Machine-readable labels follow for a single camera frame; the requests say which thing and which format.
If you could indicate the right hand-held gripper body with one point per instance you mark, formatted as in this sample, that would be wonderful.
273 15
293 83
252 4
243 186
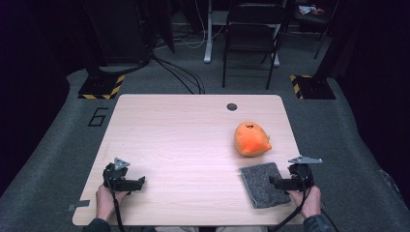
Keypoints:
301 177

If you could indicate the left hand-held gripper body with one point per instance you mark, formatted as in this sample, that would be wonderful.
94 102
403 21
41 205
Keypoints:
117 180

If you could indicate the grey cloth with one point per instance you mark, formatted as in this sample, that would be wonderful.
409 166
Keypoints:
261 187

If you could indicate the orange plush toy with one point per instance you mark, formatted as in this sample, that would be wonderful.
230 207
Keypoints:
251 140

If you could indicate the person's left hand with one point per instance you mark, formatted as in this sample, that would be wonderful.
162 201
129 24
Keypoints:
104 203

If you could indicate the person's right hand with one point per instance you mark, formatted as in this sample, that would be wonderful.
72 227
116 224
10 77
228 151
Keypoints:
311 203

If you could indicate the grey tape strip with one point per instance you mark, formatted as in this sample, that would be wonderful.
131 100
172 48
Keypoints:
79 204

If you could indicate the dark round table grommet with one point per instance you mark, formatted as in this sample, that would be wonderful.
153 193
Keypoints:
231 107

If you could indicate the black stand base striped edge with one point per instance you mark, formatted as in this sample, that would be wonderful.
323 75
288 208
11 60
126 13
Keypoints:
100 88
314 88

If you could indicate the white desk leg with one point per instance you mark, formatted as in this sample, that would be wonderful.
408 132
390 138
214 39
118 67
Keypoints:
276 62
208 48

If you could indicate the black folding chair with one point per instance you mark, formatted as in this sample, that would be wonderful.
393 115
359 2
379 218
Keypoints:
253 38

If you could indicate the black cabinet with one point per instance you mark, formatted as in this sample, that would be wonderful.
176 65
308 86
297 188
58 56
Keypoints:
119 32

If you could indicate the orange and white clutter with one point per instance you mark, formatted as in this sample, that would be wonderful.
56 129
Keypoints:
309 9

